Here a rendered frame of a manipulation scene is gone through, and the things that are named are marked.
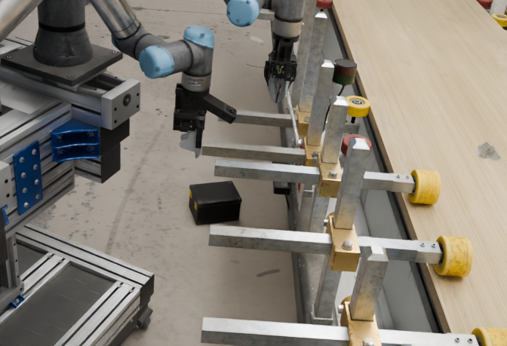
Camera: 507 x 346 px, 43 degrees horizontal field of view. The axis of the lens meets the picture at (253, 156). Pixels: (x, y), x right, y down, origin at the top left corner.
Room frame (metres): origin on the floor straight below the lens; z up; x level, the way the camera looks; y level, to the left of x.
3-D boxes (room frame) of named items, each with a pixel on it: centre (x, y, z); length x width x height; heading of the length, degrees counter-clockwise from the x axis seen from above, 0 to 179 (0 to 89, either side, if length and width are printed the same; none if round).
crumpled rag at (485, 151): (1.58, -0.64, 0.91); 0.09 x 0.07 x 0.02; 160
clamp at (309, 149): (1.55, -0.16, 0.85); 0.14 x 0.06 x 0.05; 4
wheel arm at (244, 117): (1.78, -0.09, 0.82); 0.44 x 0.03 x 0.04; 94
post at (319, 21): (1.82, -0.14, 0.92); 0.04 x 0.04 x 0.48; 4
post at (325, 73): (1.57, -0.16, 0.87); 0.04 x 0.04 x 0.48; 4
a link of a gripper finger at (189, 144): (1.49, 0.17, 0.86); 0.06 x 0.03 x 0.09; 94
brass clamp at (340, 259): (1.05, -0.20, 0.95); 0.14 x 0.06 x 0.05; 4
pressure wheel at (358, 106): (1.79, -0.29, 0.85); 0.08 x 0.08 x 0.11
